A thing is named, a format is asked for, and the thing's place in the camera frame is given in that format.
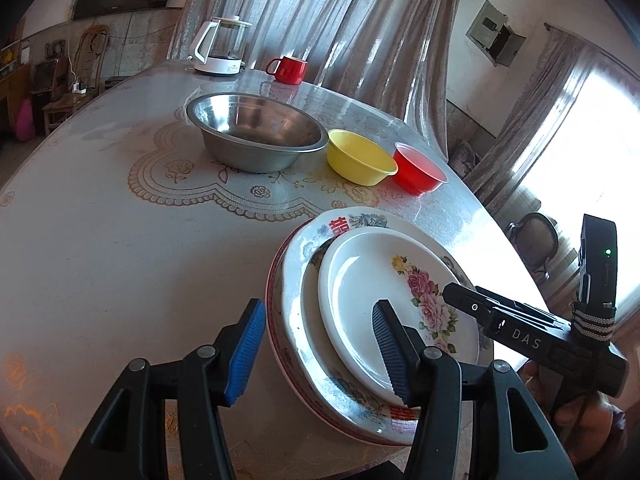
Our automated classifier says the person's right hand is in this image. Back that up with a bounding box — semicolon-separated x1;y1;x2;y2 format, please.
520;360;630;467

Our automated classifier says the pink bag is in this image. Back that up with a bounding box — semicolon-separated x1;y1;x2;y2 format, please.
15;99;35;142

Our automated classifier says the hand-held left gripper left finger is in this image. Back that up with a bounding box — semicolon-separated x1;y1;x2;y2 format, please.
60;299;267;480

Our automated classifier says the narrow sheer beige curtain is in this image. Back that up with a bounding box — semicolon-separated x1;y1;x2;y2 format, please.
450;25;621;216

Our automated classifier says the small white rose plate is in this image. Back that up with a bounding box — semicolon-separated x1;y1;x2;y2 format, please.
318;228;481;406

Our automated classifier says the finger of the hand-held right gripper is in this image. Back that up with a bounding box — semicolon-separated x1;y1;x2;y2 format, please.
475;286;571;326
442;282;501;333

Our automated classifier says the white glass kettle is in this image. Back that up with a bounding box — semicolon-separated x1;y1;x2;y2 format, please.
187;16;253;77

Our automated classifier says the red plastic bowl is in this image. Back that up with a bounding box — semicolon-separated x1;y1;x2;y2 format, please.
391;142;447;197

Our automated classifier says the dark round-backed chair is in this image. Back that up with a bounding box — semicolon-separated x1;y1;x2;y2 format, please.
505;212;560;281

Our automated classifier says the wall electrical panel box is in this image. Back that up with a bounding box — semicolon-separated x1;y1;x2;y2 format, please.
466;0;527;68

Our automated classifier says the stainless steel bowl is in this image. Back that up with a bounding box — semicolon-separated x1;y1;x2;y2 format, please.
186;93;329;174

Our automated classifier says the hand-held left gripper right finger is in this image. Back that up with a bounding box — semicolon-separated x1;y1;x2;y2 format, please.
372;300;578;480

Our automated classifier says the wooden chair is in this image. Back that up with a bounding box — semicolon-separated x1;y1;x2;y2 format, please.
42;25;111;136

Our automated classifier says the wide sheer beige curtain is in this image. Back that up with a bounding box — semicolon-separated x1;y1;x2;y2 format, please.
167;0;473;161

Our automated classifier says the red mug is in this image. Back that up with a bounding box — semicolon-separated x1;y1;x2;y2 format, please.
265;56;308;86

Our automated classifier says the large purple-rimmed floral plate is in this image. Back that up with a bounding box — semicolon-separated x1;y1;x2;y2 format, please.
265;205;481;447

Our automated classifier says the yellow plastic bowl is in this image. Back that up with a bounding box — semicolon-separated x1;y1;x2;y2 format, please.
327;129;399;186

